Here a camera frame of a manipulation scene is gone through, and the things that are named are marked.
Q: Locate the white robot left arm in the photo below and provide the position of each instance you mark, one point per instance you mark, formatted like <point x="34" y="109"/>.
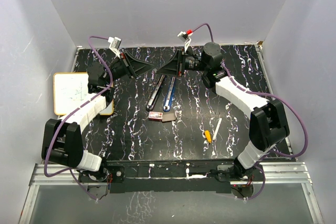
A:
<point x="62" y="142"/>

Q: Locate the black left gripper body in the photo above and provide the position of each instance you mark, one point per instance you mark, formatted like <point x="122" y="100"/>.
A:
<point x="121" y="69"/>

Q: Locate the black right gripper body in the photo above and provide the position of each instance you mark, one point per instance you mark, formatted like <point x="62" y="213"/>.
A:
<point x="189" y="63"/>

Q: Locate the grey staple box tray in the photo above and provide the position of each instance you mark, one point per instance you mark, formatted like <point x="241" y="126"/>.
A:
<point x="168" y="117"/>

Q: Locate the aluminium frame rail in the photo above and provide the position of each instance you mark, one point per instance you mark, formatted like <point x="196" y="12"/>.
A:
<point x="274" y="173"/>

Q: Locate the red staple box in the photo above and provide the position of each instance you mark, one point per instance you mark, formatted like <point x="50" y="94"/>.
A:
<point x="155" y="116"/>

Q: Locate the white board with wooden frame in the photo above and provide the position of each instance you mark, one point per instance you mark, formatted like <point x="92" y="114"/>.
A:
<point x="70" y="91"/>

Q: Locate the yellow cap marker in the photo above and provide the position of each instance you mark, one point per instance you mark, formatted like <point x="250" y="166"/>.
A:
<point x="207" y="136"/>

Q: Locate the white pen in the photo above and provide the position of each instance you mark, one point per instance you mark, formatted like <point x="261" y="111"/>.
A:
<point x="217" y="129"/>

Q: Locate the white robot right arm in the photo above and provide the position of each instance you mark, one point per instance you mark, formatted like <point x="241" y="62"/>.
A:
<point x="268" y="121"/>

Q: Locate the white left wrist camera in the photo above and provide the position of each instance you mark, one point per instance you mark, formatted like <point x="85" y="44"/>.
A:
<point x="114" y="44"/>

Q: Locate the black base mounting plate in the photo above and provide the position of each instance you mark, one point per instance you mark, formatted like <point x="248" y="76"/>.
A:
<point x="216" y="175"/>

